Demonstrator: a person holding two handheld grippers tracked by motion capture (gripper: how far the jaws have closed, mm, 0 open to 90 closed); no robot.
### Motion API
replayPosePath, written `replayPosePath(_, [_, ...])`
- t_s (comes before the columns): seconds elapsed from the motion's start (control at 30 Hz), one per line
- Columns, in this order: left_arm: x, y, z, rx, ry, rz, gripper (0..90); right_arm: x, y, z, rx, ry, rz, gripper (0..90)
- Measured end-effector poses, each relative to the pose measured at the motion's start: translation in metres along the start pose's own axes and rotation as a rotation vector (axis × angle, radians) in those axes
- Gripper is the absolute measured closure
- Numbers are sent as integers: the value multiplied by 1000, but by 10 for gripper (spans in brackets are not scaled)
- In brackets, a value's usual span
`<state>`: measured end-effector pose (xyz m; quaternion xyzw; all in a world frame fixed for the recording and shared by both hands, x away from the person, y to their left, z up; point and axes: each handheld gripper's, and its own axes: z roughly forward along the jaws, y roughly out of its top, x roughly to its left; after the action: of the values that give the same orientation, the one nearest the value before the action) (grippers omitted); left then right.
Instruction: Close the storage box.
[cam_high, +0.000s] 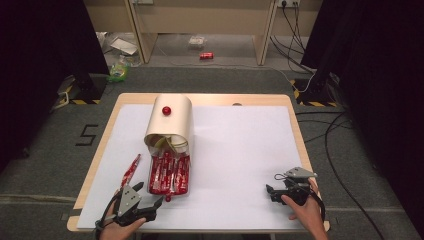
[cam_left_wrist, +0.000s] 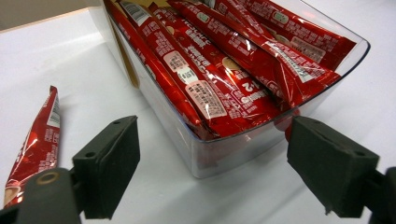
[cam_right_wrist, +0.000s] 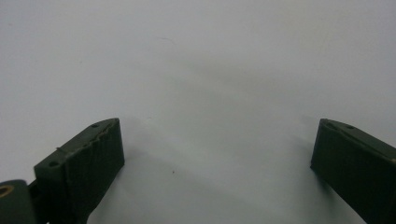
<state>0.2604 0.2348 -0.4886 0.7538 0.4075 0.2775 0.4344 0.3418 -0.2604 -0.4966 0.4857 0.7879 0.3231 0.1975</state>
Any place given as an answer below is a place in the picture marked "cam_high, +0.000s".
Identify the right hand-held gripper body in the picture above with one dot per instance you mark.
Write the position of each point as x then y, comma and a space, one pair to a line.
298, 188

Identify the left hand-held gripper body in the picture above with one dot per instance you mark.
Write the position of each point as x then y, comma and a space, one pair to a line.
128, 201

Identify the single red stick packet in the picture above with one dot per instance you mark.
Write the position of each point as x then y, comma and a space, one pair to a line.
131, 170

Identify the cream box with red knob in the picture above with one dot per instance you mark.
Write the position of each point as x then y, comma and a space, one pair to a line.
170, 123

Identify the person's right hand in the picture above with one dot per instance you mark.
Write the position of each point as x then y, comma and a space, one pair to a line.
310, 213

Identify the person's left hand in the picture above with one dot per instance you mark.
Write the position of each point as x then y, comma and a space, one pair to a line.
115, 231

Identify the row of red packets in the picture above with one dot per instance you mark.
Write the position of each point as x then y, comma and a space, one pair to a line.
170, 173

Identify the white table sheet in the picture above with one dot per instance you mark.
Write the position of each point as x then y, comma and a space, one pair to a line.
233, 150

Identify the black stand base striped tape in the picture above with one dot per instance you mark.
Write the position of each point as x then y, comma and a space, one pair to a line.
85, 88
316, 95

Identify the green plastic bag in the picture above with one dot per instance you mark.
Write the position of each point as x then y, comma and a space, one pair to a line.
118, 71

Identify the clear plastic packaging pile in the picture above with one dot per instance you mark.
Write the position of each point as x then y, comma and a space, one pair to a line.
123, 45

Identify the red drink can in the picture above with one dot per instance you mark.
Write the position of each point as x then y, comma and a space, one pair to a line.
206, 55

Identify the black curtain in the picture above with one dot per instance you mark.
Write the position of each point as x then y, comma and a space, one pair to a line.
33, 50
383, 66

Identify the clear plastic container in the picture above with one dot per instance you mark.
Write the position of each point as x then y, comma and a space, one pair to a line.
197, 41

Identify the beige wooden desk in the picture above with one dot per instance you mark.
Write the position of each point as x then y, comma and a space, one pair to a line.
206, 16

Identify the white wall socket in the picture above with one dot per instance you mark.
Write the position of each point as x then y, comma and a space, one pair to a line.
288, 2

